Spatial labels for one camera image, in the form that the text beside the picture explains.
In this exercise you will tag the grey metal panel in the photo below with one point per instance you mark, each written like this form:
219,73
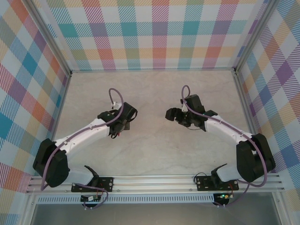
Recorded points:
152,214

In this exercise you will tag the aluminium mounting rail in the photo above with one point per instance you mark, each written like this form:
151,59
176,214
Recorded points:
152,184

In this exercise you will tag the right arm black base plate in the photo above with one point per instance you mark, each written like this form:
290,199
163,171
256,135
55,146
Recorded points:
199,185

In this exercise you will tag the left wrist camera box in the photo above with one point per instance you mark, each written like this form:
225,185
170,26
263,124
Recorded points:
114,103

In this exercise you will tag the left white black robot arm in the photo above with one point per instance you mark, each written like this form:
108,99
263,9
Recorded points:
54,171

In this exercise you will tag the aluminium rear frame rail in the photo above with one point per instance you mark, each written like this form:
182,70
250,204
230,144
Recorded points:
152,69

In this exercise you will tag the aluminium frame post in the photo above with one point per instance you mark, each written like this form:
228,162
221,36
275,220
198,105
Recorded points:
252,35
48,35

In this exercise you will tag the aluminium side frame rail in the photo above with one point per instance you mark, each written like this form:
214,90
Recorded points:
61,105
246,103

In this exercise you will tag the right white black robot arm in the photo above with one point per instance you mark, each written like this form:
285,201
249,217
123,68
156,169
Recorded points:
253,159

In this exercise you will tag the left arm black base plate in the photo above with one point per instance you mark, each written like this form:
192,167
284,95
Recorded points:
107,184

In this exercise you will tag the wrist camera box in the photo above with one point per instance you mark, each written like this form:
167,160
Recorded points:
114,103
184,107

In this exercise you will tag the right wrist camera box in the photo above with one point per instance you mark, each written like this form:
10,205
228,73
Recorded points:
184,107

